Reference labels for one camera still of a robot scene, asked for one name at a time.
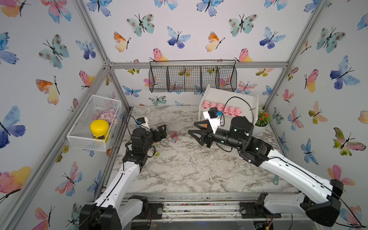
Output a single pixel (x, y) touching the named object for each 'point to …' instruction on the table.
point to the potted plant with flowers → (261, 125)
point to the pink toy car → (174, 134)
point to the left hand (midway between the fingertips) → (161, 126)
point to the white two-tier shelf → (248, 102)
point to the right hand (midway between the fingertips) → (194, 126)
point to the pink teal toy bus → (174, 139)
